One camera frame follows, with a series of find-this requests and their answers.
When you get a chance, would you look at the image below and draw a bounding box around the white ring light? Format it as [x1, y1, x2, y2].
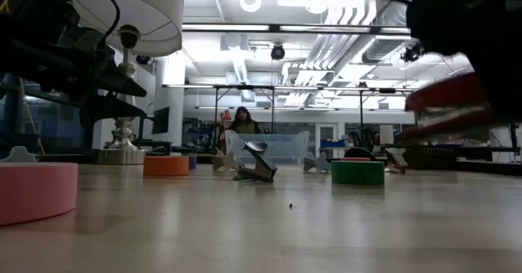
[239, 0, 263, 14]

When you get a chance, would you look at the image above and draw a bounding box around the yellow cable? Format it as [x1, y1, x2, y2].
[0, 0, 46, 156]

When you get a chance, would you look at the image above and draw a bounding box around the white shade silver table lamp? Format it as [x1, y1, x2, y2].
[69, 0, 184, 166]

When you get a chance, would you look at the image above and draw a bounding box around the black dome-shaped object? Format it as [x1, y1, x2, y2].
[343, 147, 377, 160]

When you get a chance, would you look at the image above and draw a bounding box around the pink tape roll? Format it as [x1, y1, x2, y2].
[0, 161, 79, 227]

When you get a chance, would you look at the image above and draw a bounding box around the silver staple remover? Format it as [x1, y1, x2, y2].
[211, 149, 245, 173]
[303, 151, 332, 174]

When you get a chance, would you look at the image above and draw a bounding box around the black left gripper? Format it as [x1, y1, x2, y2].
[0, 0, 148, 130]

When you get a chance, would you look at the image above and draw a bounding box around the black computer monitor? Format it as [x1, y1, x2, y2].
[152, 106, 170, 135]

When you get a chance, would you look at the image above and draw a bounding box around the black metal frame stand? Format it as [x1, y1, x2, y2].
[161, 84, 417, 160]

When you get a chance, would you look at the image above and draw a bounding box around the clear plastic bin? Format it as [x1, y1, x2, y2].
[225, 130, 311, 167]

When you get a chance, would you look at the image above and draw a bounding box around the orange tape roll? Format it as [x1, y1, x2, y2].
[143, 155, 190, 178]

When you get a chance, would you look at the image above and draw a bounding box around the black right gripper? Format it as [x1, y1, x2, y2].
[406, 0, 522, 125]

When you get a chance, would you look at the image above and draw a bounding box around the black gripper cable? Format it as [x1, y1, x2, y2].
[63, 0, 122, 37]

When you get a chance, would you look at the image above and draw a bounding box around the green tape roll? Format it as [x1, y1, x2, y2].
[330, 160, 386, 186]

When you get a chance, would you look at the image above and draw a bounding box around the black overhead light bar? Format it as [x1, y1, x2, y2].
[182, 23, 411, 34]

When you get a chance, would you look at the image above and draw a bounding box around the red background object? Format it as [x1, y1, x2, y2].
[219, 109, 233, 152]

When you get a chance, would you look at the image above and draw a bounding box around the dark grey staple remover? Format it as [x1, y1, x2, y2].
[232, 141, 279, 183]

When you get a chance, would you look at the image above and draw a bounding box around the person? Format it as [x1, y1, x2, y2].
[227, 106, 262, 134]

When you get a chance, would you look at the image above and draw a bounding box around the black ceiling camera cluster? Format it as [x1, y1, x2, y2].
[401, 40, 425, 64]

